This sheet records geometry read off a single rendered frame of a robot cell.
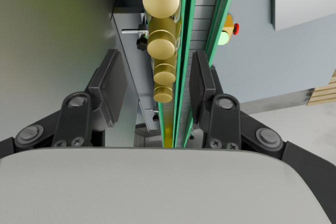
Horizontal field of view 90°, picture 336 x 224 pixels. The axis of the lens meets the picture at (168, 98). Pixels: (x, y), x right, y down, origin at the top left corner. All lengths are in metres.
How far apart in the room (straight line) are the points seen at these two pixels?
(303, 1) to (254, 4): 0.14
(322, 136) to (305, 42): 2.58
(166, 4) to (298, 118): 3.35
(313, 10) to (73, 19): 0.69
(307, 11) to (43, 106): 0.74
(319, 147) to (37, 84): 3.33
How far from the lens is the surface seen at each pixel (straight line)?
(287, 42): 0.90
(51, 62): 0.23
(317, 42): 0.97
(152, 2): 0.17
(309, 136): 3.38
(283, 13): 0.73
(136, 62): 0.66
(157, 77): 0.25
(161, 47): 0.21
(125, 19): 0.54
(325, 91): 3.04
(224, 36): 0.63
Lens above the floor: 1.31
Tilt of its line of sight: 30 degrees down
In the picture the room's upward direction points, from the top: 179 degrees counter-clockwise
